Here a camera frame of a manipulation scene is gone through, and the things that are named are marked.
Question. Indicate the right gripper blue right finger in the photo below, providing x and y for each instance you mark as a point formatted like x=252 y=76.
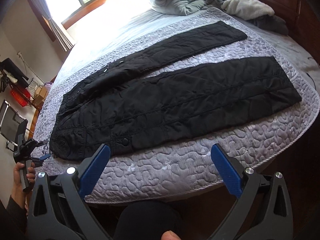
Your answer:
x=262 y=209

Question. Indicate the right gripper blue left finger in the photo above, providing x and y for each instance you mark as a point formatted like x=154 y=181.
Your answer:
x=58 y=209

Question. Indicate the black quilted pants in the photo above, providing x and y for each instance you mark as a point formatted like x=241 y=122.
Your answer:
x=126 y=108

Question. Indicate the person's left forearm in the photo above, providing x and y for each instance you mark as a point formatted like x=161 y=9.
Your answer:
x=14 y=216

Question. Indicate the person's left hand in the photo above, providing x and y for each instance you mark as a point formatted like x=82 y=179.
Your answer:
x=23 y=175

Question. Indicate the person's right hand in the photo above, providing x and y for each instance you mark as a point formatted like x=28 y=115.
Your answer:
x=170 y=235

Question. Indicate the black metal chair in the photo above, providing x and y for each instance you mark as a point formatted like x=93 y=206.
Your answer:
x=10 y=122

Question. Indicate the cardboard boxes stack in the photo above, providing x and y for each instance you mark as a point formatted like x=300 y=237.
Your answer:
x=40 y=96

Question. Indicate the light blue bed sheet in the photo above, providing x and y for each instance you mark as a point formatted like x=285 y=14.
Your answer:
x=103 y=30

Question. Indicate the white fleece blanket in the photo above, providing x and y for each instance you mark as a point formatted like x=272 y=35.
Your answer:
x=247 y=9

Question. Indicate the grey curtain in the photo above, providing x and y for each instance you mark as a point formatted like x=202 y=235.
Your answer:
x=57 y=28

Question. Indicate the dark wooden headboard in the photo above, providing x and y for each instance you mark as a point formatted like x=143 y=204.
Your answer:
x=301 y=21

